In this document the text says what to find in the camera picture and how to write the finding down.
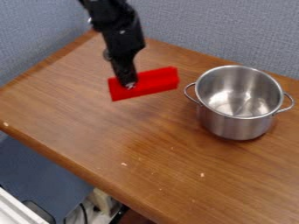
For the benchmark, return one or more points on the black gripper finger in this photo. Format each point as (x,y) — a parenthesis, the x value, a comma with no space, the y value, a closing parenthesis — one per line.
(125,73)

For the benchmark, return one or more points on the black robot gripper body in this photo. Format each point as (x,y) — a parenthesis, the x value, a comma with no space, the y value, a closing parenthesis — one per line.
(121,33)

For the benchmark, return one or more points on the red rectangular block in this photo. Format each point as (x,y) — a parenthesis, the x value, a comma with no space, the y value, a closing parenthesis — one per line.
(152,82)

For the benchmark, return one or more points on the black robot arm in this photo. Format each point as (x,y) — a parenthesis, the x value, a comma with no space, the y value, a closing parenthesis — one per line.
(105,6)

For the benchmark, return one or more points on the stainless steel pot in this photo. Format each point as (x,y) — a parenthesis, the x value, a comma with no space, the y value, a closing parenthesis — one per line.
(239,99)

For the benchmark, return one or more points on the white items under table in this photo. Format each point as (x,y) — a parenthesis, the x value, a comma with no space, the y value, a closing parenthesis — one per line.
(99,209)

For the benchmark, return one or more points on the black and white chair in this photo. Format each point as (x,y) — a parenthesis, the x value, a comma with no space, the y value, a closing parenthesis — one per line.
(17,213)

